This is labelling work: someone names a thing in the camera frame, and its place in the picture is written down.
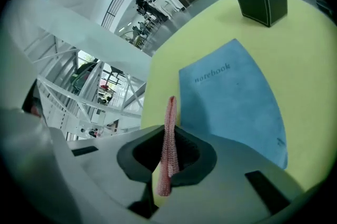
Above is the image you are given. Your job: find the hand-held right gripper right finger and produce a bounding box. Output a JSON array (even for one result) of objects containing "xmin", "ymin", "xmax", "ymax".
[{"xmin": 154, "ymin": 124, "xmax": 305, "ymax": 224}]

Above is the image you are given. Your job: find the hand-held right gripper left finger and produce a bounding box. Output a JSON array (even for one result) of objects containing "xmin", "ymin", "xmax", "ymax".
[{"xmin": 48, "ymin": 124, "xmax": 169, "ymax": 221}]

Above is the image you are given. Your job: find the pink cloth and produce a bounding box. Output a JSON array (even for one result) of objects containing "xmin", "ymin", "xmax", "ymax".
[{"xmin": 155, "ymin": 95, "xmax": 180, "ymax": 196}]

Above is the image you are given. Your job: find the blue cloth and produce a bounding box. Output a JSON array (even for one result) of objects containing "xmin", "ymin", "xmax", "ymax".
[{"xmin": 179, "ymin": 38, "xmax": 289, "ymax": 171}]

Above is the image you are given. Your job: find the white metal shelf rack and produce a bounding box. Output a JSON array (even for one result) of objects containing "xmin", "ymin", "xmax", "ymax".
[{"xmin": 23, "ymin": 33, "xmax": 147, "ymax": 137}]

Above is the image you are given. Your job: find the row of black cases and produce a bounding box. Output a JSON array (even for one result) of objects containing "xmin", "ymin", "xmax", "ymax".
[{"xmin": 70, "ymin": 61, "xmax": 97, "ymax": 89}]

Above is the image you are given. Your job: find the white pillar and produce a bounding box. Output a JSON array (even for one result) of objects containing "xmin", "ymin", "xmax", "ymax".
[{"xmin": 5, "ymin": 0, "xmax": 153, "ymax": 79}]

